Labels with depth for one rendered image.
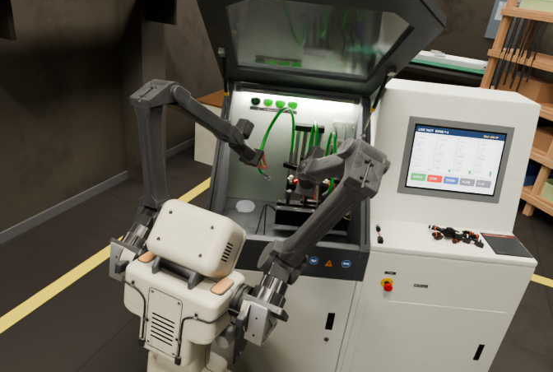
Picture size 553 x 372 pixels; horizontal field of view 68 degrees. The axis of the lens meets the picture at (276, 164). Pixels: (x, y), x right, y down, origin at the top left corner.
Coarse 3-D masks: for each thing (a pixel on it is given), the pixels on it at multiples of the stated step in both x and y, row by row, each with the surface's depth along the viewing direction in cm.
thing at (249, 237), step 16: (256, 240) 170; (272, 240) 171; (240, 256) 173; (256, 256) 173; (320, 256) 172; (336, 256) 172; (352, 256) 172; (304, 272) 176; (320, 272) 176; (336, 272) 176; (352, 272) 176
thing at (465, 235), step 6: (432, 228) 182; (438, 228) 181; (444, 228) 181; (450, 228) 178; (432, 234) 177; (438, 234) 177; (444, 234) 179; (450, 234) 178; (456, 234) 178; (462, 234) 179; (468, 234) 180; (474, 234) 180; (456, 240) 177; (462, 240) 179; (468, 240) 178; (474, 240) 180; (480, 240) 179; (480, 246) 176
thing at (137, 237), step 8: (136, 224) 120; (128, 232) 118; (136, 232) 119; (144, 232) 119; (112, 240) 117; (120, 240) 120; (128, 240) 117; (136, 240) 117; (144, 240) 118; (128, 248) 115; (136, 248) 115
